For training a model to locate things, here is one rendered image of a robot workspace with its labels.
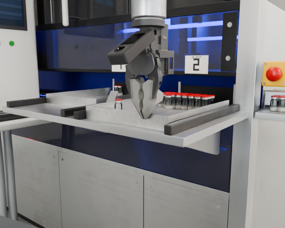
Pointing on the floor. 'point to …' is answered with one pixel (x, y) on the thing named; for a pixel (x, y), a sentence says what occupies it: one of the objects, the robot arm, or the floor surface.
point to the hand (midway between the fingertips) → (142, 114)
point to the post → (249, 51)
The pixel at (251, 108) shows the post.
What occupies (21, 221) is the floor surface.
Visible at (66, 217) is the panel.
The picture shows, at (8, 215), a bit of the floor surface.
